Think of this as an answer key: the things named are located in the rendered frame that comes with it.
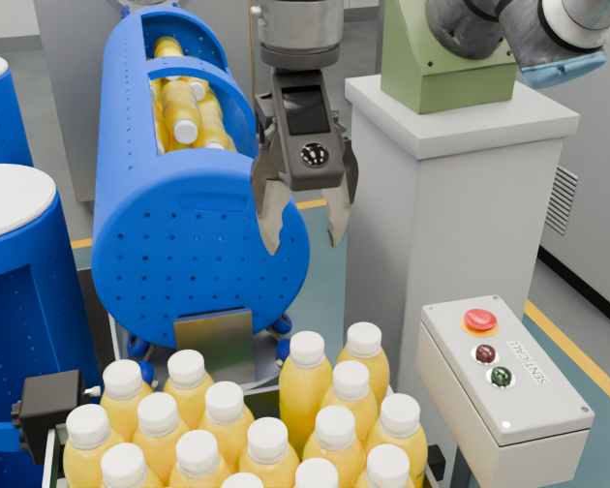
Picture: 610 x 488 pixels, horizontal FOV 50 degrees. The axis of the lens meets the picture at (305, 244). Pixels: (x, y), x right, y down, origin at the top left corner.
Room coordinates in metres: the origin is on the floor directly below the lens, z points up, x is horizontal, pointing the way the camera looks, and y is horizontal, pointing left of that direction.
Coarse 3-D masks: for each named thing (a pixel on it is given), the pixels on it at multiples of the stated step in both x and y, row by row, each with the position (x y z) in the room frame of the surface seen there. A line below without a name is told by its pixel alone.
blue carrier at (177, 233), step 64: (128, 64) 1.18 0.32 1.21; (192, 64) 1.13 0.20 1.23; (128, 128) 0.89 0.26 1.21; (128, 192) 0.70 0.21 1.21; (192, 192) 0.70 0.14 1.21; (128, 256) 0.68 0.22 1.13; (192, 256) 0.70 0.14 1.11; (256, 256) 0.72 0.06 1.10; (128, 320) 0.68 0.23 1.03; (256, 320) 0.72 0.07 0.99
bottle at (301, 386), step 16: (288, 368) 0.56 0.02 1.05; (304, 368) 0.55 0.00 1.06; (320, 368) 0.56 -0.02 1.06; (288, 384) 0.55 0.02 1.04; (304, 384) 0.54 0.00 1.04; (320, 384) 0.54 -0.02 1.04; (288, 400) 0.54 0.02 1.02; (304, 400) 0.54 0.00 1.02; (320, 400) 0.54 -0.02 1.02; (288, 416) 0.54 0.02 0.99; (304, 416) 0.54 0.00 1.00; (288, 432) 0.55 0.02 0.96; (304, 432) 0.54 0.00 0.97
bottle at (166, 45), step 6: (168, 36) 1.54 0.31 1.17; (156, 42) 1.52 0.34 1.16; (162, 42) 1.49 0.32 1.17; (168, 42) 1.48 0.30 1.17; (174, 42) 1.50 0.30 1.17; (156, 48) 1.47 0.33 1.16; (162, 48) 1.43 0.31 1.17; (168, 48) 1.42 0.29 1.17; (174, 48) 1.43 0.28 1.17; (180, 48) 1.47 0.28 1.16; (156, 54) 1.43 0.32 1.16; (162, 54) 1.40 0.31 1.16; (168, 54) 1.40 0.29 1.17; (174, 54) 1.40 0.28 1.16; (180, 54) 1.42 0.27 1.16
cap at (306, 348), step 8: (296, 336) 0.58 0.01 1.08; (304, 336) 0.58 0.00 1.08; (312, 336) 0.58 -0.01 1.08; (320, 336) 0.58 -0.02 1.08; (296, 344) 0.57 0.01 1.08; (304, 344) 0.57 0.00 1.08; (312, 344) 0.57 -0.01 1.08; (320, 344) 0.56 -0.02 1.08; (296, 352) 0.55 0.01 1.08; (304, 352) 0.55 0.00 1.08; (312, 352) 0.55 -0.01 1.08; (320, 352) 0.56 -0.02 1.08; (296, 360) 0.56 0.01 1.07; (304, 360) 0.55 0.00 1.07; (312, 360) 0.55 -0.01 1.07
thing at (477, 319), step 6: (468, 312) 0.59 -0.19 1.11; (474, 312) 0.59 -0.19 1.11; (480, 312) 0.59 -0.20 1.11; (486, 312) 0.59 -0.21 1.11; (468, 318) 0.58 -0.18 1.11; (474, 318) 0.58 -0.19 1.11; (480, 318) 0.58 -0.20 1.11; (486, 318) 0.58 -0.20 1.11; (492, 318) 0.58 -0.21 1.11; (468, 324) 0.57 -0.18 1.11; (474, 324) 0.57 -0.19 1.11; (480, 324) 0.57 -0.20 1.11; (486, 324) 0.57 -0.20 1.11; (492, 324) 0.57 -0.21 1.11
